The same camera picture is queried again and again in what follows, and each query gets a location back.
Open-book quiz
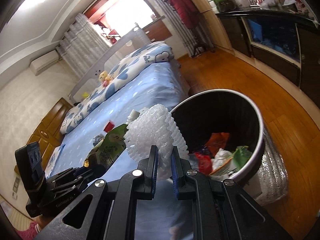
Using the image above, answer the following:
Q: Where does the small yellow toy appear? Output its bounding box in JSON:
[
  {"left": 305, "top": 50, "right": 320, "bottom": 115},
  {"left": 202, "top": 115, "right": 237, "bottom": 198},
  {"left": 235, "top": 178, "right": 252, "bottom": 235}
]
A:
[{"left": 82, "top": 92, "right": 90, "bottom": 99}]

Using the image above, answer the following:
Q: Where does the white foam net sleeve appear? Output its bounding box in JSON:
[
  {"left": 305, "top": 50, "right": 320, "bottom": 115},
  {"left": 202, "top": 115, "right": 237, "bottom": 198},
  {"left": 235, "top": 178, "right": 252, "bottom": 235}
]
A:
[{"left": 124, "top": 104, "right": 189, "bottom": 180}]

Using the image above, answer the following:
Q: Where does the wooden coat stand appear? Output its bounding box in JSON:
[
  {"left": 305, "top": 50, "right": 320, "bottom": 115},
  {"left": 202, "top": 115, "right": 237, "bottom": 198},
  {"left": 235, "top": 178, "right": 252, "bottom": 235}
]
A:
[{"left": 191, "top": 28, "right": 215, "bottom": 58}]

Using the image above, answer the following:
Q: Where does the white bed guard rail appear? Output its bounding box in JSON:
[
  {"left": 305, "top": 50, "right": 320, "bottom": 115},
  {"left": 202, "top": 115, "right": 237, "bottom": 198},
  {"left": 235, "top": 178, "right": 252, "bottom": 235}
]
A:
[{"left": 68, "top": 23, "right": 151, "bottom": 103}]

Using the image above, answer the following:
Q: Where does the wooden headboard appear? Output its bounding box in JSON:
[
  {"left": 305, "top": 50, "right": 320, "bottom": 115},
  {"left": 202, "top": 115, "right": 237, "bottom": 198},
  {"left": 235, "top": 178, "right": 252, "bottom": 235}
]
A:
[{"left": 27, "top": 98, "right": 73, "bottom": 170}]

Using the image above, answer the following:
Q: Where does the person's left hand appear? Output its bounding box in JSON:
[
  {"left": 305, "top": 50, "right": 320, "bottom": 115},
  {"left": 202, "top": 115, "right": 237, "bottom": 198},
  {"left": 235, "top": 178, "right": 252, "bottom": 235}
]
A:
[{"left": 35, "top": 215, "right": 54, "bottom": 230}]

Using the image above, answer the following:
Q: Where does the blue bed with floral sheet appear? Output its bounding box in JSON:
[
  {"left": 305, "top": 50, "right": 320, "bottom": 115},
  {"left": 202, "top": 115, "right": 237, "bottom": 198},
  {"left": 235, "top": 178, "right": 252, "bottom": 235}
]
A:
[{"left": 44, "top": 61, "right": 193, "bottom": 240}]

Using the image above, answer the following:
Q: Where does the grey right curtain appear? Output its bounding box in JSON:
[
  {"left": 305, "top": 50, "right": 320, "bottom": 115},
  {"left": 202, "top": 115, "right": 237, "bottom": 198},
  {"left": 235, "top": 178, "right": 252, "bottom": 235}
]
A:
[{"left": 153, "top": 0, "right": 214, "bottom": 57}]

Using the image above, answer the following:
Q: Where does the yellow teddy bear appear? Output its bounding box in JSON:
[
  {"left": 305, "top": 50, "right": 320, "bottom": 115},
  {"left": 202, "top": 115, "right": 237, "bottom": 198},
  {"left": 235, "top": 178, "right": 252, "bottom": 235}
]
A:
[{"left": 99, "top": 71, "right": 113, "bottom": 87}]

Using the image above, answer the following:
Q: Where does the white wall air conditioner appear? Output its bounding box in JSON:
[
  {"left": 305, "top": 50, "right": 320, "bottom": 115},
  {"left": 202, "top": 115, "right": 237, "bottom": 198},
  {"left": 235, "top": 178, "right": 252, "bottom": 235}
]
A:
[{"left": 29, "top": 50, "right": 59, "bottom": 76}]

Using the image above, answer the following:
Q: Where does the round trash bin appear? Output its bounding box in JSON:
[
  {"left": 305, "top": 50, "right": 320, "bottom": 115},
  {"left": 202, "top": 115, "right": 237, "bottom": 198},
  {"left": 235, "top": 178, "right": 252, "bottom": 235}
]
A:
[{"left": 171, "top": 89, "right": 264, "bottom": 184}]

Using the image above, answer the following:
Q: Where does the white red paper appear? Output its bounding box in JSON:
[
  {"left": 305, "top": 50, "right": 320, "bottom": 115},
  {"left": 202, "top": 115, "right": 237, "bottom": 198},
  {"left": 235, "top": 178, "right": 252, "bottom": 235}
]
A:
[{"left": 211, "top": 148, "right": 233, "bottom": 171}]

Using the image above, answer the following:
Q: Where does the blue white cartoon duvet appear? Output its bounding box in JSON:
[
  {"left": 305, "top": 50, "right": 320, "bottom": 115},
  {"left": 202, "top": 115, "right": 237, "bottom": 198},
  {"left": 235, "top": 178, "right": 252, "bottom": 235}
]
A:
[{"left": 60, "top": 41, "right": 174, "bottom": 134}]

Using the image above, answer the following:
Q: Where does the dark tv cabinet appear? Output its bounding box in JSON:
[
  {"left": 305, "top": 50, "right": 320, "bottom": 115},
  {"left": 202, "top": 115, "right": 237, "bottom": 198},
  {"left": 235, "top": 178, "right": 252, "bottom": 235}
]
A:
[{"left": 217, "top": 9, "right": 319, "bottom": 105}]

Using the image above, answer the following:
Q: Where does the wooden wardrobe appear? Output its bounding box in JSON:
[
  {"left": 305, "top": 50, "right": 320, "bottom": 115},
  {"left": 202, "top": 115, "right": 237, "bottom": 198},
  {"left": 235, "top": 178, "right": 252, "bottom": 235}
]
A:
[{"left": 192, "top": 0, "right": 234, "bottom": 55}]

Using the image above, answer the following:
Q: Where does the grey printed paper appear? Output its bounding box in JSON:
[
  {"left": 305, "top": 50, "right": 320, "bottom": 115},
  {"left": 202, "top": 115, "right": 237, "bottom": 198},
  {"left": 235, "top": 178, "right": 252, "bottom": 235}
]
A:
[{"left": 92, "top": 134, "right": 105, "bottom": 146}]

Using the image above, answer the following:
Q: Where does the red jacket on stand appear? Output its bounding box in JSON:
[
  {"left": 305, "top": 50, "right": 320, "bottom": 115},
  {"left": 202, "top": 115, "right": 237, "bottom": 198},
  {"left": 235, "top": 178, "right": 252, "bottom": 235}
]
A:
[{"left": 169, "top": 0, "right": 200, "bottom": 29}]

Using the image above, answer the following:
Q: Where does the red snack bag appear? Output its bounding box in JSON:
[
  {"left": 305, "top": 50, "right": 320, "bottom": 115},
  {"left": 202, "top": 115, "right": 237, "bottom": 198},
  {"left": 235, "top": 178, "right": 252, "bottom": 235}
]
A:
[{"left": 194, "top": 152, "right": 213, "bottom": 175}]

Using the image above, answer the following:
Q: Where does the silver foil insulation bag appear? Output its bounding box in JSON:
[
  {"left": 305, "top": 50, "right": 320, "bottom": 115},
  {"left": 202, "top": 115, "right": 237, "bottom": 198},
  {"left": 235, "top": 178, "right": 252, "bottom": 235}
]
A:
[{"left": 244, "top": 128, "right": 289, "bottom": 206}]

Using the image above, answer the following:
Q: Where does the white blue pillow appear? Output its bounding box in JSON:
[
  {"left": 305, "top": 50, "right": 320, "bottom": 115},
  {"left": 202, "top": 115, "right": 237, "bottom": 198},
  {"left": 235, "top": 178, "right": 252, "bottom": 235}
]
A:
[{"left": 44, "top": 144, "right": 65, "bottom": 178}]

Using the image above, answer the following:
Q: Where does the orange dark snack wrapper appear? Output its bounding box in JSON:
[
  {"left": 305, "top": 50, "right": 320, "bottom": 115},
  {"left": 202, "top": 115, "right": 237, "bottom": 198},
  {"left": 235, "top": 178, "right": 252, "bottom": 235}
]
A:
[{"left": 204, "top": 132, "right": 230, "bottom": 157}]

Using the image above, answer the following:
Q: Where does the grey left curtain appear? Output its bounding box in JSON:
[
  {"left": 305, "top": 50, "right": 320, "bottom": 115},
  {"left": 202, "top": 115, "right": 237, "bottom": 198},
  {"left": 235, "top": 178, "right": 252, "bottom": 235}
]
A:
[{"left": 56, "top": 13, "right": 110, "bottom": 79}]

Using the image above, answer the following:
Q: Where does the grey curtain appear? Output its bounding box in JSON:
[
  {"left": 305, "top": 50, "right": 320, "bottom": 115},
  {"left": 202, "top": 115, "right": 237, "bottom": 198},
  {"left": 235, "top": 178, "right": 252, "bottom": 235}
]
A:
[
  {"left": 153, "top": 0, "right": 214, "bottom": 57},
  {"left": 56, "top": 13, "right": 110, "bottom": 79}
]

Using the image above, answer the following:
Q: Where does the red white 1928 milk box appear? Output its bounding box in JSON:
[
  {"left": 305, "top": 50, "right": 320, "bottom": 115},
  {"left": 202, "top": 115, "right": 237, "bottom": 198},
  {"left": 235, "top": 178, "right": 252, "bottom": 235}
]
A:
[{"left": 104, "top": 121, "right": 115, "bottom": 133}]

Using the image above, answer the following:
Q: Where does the green milk carton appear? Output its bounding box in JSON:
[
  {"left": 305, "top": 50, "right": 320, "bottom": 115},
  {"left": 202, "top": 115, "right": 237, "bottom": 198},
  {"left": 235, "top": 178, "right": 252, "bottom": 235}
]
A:
[{"left": 84, "top": 124, "right": 128, "bottom": 170}]

